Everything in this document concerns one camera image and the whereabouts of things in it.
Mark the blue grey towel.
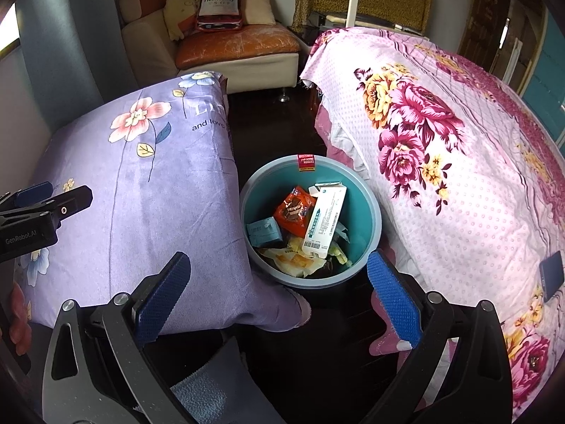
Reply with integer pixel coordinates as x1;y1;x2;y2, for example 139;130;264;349
170;336;287;424

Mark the long white medicine box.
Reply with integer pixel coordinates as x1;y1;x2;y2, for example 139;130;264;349
301;181;348;258

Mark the pink floral blanket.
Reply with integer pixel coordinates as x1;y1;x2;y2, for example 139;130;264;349
300;26;565;411

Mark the yellow plush pillow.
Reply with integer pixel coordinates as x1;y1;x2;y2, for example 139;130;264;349
162;0;204;41

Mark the cream sofa orange cushion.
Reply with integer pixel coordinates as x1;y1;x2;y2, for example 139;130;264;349
120;0;303;95

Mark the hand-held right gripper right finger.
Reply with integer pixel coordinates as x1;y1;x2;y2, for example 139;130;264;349
353;249;513;424

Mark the black electronic device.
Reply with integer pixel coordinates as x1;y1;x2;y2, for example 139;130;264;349
309;11;424;36

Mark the yellow patterned napkin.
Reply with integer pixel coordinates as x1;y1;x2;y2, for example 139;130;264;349
260;236;327;279

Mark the cream pillow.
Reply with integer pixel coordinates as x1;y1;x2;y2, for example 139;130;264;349
244;0;275;26

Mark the dark blue smartphone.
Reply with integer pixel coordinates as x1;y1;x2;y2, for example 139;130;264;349
539;251;565;303

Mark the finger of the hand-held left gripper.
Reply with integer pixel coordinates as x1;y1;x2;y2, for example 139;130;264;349
0;185;94;230
0;181;54;208

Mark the bottle shaped cushion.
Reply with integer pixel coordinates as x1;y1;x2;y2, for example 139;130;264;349
195;0;244;33

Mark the purple floral tablecloth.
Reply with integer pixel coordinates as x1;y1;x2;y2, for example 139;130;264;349
15;71;312;334

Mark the dark wooden door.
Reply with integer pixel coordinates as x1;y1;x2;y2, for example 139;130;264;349
457;0;515;84

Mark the teal wooden panel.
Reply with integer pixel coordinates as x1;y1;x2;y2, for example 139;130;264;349
518;9;565;133

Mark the grey curtain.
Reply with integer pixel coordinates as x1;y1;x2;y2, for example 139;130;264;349
18;0;146;116

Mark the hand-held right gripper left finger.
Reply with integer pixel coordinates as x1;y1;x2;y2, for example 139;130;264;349
42;251;192;424

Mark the blue milk carton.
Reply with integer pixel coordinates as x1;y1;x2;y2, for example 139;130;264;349
246;217;283;248

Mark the window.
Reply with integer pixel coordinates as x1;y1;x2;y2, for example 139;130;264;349
0;4;20;58

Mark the orange snack wrapper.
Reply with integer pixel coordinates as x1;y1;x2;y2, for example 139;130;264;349
272;185;317;237

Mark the teal plastic bin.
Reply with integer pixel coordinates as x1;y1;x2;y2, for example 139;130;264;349
239;154;382;290

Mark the person's left hand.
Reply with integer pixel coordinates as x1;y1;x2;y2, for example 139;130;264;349
0;280;34;347

